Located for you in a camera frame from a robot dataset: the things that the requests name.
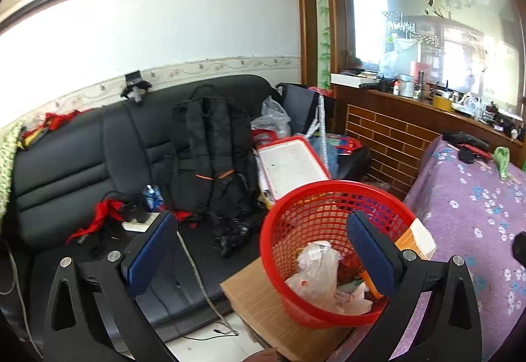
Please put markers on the black backpack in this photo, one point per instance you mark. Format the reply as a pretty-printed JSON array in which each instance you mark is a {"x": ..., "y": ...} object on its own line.
[{"x": 209, "y": 148}]

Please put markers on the green knit cloth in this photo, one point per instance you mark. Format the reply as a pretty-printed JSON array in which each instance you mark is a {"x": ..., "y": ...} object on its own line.
[{"x": 8, "y": 164}]

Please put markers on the small blue bottle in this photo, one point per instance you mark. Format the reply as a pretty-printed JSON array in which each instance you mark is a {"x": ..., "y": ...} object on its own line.
[{"x": 152, "y": 197}]

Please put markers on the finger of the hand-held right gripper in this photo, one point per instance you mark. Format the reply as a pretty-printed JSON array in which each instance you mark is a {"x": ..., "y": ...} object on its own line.
[{"x": 520, "y": 246}]

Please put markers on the black scissors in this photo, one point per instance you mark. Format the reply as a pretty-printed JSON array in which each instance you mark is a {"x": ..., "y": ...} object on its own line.
[{"x": 464, "y": 139}]

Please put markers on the black charger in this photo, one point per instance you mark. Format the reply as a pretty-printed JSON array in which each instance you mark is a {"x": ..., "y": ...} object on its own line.
[{"x": 133, "y": 212}]

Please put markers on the red cloth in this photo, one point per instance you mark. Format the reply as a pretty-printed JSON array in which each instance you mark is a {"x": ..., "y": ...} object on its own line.
[{"x": 53, "y": 123}]

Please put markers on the black tote bag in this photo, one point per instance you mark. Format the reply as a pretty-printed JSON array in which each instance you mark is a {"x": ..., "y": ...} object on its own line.
[{"x": 302, "y": 107}]

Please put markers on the black leather sofa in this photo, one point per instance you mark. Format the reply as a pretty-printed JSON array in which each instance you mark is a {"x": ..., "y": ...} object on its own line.
[{"x": 74, "y": 181}]

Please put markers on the red plastic basket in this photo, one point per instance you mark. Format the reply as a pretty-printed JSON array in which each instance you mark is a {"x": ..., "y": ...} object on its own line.
[{"x": 271, "y": 247}]

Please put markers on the knotted clear plastic bag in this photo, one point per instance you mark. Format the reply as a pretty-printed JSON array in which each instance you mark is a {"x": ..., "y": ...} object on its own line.
[{"x": 316, "y": 253}]

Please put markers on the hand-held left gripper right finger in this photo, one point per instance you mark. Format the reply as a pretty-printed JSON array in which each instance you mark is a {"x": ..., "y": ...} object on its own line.
[{"x": 372, "y": 253}]

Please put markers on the bamboo wall sticker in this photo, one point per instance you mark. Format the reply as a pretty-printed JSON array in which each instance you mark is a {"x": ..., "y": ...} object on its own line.
[{"x": 324, "y": 16}]

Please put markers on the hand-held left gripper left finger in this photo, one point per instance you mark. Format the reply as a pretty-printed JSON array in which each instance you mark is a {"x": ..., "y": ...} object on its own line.
[{"x": 152, "y": 251}]

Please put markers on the red ribbon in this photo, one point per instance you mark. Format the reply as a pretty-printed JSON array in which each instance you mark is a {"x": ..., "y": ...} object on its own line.
[{"x": 107, "y": 210}]

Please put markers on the black wall device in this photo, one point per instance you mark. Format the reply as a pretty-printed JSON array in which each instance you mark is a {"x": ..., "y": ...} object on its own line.
[{"x": 135, "y": 86}]

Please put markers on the etched glass partition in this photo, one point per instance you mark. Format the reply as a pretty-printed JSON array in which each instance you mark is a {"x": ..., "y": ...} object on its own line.
[{"x": 411, "y": 16}]

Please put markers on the white power strip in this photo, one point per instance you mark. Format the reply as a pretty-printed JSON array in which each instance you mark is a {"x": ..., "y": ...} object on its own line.
[{"x": 139, "y": 226}]

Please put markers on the large cardboard box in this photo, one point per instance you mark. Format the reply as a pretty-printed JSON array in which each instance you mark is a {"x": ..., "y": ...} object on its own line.
[{"x": 254, "y": 304}]

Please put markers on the orange white carton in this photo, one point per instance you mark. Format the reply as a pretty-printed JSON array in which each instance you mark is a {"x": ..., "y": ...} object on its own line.
[{"x": 415, "y": 240}]

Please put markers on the loose clear plastic bag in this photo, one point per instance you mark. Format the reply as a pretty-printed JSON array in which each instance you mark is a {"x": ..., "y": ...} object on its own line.
[{"x": 271, "y": 119}]

